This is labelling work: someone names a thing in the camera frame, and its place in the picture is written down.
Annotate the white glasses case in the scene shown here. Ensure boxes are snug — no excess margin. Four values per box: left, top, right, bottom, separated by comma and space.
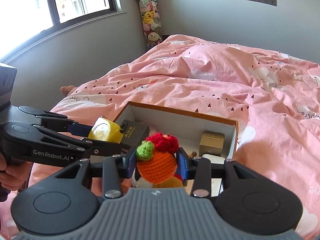
202, 154, 225, 197

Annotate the yellow tape measure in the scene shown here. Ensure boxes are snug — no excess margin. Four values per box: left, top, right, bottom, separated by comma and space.
88, 116, 123, 144

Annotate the gold square gift box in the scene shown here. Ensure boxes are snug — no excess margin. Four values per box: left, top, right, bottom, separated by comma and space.
199, 132, 225, 156

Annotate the crochet orange fruit toy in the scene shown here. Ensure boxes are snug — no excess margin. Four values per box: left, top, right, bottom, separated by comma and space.
136, 133, 179, 185

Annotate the person's left hand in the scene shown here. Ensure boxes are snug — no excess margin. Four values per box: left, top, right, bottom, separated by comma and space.
0, 154, 33, 191

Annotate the white black plush toy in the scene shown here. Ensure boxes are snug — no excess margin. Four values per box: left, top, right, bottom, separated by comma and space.
131, 168, 153, 189

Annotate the bear doll blue outfit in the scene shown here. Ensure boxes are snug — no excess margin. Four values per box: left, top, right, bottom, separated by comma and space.
143, 148, 185, 188

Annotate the black rectangular box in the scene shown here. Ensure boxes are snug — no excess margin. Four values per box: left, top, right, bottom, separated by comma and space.
120, 120, 150, 150

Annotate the orange cardboard storage box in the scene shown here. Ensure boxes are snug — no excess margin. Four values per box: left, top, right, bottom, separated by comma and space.
114, 102, 239, 164

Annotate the pink pouch in box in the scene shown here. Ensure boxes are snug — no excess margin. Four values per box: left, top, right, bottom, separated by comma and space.
140, 122, 158, 135

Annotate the pink printed duvet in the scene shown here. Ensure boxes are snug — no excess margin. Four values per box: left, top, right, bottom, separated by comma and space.
0, 34, 320, 240

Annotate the clear tube of plush toys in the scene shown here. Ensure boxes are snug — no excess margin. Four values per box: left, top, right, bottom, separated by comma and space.
137, 0, 163, 50

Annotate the window with black frame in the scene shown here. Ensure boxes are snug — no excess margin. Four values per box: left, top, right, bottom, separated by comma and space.
1, 0, 121, 63

